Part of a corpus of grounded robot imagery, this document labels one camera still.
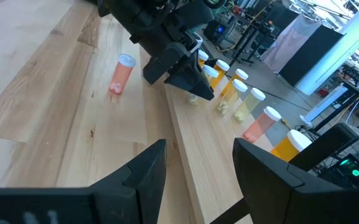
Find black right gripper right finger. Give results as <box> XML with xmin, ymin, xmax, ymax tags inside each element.
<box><xmin>232</xmin><ymin>137</ymin><xmax>359</xmax><ymax>224</ymax></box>

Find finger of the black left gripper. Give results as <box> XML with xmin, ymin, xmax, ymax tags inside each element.
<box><xmin>164</xmin><ymin>60</ymin><xmax>215</xmax><ymax>101</ymax></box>
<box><xmin>142</xmin><ymin>43</ymin><xmax>196</xmax><ymax>86</ymax></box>

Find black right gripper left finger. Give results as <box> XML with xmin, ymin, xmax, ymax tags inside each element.
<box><xmin>0</xmin><ymin>138</ymin><xmax>168</xmax><ymax>224</ymax></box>

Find small pale green pill bottle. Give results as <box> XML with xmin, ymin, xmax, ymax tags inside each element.
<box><xmin>233</xmin><ymin>87</ymin><xmax>266</xmax><ymax>123</ymax></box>
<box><xmin>187</xmin><ymin>64</ymin><xmax>220</xmax><ymax>106</ymax></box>
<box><xmin>214</xmin><ymin>78</ymin><xmax>248</xmax><ymax>116</ymax></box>

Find small orange pill bottle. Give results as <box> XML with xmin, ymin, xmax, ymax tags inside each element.
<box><xmin>221</xmin><ymin>68</ymin><xmax>249</xmax><ymax>96</ymax></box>
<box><xmin>197</xmin><ymin>49</ymin><xmax>210</xmax><ymax>68</ymax></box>
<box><xmin>210</xmin><ymin>58</ymin><xmax>231</xmax><ymax>90</ymax></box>

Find large orange pill bottle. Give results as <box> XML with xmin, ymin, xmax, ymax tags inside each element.
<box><xmin>270</xmin><ymin>129</ymin><xmax>313</xmax><ymax>162</ymax></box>

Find black computer blue lights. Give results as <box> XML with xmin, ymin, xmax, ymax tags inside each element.
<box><xmin>203</xmin><ymin>20</ymin><xmax>230</xmax><ymax>43</ymax></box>

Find black computer green lights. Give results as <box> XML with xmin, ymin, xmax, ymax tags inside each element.
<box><xmin>317</xmin><ymin>149</ymin><xmax>359</xmax><ymax>189</ymax></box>

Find white hanging cloth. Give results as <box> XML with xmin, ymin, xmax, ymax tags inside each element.
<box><xmin>261</xmin><ymin>14</ymin><xmax>322</xmax><ymax>75</ymax></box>

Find white rectangular bar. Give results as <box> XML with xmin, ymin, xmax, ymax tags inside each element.
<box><xmin>300</xmin><ymin>84</ymin><xmax>349</xmax><ymax>127</ymax></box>

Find black partition panel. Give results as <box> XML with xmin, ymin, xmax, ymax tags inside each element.
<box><xmin>277</xmin><ymin>24</ymin><xmax>345</xmax><ymax>88</ymax></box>

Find white building column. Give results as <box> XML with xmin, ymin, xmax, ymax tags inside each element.
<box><xmin>297</xmin><ymin>2</ymin><xmax>359</xmax><ymax>96</ymax></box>

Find wooden shelf black metal frame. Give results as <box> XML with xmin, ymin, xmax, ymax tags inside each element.
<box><xmin>163</xmin><ymin>46</ymin><xmax>359</xmax><ymax>224</ymax></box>

